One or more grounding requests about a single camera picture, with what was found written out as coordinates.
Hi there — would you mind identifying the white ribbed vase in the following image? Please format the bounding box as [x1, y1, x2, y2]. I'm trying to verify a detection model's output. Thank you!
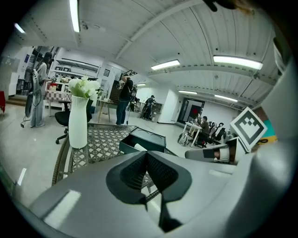
[68, 95, 90, 149]

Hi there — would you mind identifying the black mesh office chair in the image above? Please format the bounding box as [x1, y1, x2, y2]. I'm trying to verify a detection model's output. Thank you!
[209, 122, 227, 146]

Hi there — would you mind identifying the dark box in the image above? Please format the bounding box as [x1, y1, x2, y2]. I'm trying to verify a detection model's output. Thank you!
[119, 126, 167, 155]

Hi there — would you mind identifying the wooden side table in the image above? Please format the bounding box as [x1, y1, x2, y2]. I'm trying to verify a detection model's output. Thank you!
[97, 99, 117, 124]

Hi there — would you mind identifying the checkered cloth table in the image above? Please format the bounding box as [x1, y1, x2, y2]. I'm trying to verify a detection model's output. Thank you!
[44, 89, 73, 117]

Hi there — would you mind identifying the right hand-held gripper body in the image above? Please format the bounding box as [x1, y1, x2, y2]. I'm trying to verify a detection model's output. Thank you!
[185, 106, 268, 165]

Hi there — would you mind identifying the white table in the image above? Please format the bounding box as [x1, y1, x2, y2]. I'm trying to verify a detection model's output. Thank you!
[184, 121, 203, 148]

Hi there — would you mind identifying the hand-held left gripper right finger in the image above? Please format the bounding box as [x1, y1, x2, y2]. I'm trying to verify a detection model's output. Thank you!
[146, 151, 193, 233]

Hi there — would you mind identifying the white flower bouquet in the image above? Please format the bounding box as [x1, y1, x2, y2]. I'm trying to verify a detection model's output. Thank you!
[68, 75, 102, 99]

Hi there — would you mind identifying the woven rattan table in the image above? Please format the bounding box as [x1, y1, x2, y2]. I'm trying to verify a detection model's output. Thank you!
[51, 123, 179, 195]

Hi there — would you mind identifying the black standing fan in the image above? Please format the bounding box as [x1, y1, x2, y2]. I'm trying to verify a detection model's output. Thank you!
[24, 66, 36, 119]

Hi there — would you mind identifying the grey backpack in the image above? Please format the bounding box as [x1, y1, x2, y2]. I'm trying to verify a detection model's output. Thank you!
[177, 132, 190, 146]

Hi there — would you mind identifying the black double door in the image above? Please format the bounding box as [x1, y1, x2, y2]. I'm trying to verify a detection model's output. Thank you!
[177, 98, 206, 124]

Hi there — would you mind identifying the white shelf unit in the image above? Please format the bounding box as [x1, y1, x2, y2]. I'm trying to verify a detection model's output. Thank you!
[49, 58, 101, 90]

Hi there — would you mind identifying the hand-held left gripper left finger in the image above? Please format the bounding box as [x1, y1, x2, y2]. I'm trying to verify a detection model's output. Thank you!
[106, 151, 149, 211]

